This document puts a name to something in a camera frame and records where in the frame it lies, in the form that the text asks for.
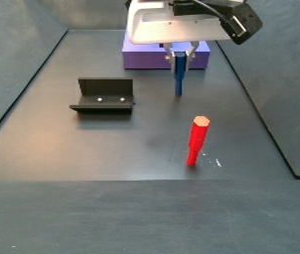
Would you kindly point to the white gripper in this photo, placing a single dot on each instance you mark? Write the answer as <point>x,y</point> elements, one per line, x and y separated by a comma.
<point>154,25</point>

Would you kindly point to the blue peg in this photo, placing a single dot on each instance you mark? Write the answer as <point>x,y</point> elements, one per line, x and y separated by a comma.
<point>179,72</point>

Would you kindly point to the purple base board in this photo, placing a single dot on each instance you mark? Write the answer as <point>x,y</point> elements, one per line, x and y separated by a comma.
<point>148,56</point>

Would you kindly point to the red peg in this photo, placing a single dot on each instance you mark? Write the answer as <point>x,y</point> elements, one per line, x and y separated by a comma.
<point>199,128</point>

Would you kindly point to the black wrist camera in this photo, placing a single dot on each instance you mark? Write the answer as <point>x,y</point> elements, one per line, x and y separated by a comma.
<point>237,17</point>

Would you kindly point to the black angle bracket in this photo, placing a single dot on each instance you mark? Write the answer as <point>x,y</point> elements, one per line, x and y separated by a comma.
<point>104,94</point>

